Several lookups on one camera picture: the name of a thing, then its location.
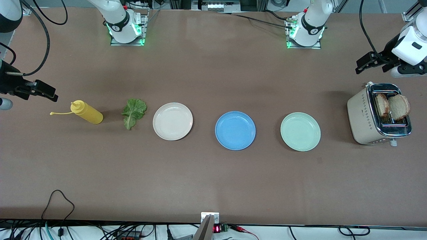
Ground dark crust bread slice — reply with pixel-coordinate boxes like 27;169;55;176
374;93;390;118

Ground yellow mustard squeeze bottle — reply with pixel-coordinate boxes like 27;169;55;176
50;100;104;125

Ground light crust bread slice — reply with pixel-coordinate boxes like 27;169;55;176
388;94;411;121

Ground green lettuce leaf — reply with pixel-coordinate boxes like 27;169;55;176
121;98;147;131

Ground light green round plate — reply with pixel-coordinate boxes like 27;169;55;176
280;112;321;152

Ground beige round plate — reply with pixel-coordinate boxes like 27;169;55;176
153;102;193;141

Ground blue round plate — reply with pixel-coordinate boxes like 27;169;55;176
215;111;257;151

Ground beige chrome toaster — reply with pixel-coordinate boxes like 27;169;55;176
347;81;413;147

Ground silver control box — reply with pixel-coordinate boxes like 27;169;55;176
192;0;241;12

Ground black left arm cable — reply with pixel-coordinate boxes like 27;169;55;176
359;0;401;64

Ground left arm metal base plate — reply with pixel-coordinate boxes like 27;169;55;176
286;17;322;50

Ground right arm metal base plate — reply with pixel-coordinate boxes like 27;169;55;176
110;9;149;46

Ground thin black looped cable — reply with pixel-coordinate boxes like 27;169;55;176
42;190;75;220

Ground black cable at arm base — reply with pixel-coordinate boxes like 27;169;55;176
217;10;297;30

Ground coiled black cable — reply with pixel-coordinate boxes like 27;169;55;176
338;226;371;237

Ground silver camera mount bracket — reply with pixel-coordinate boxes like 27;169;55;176
200;212;220;224

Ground grey camera support bar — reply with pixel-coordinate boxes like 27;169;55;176
192;214;215;240

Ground red and black clip wires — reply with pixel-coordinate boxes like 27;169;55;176
230;225;260;240

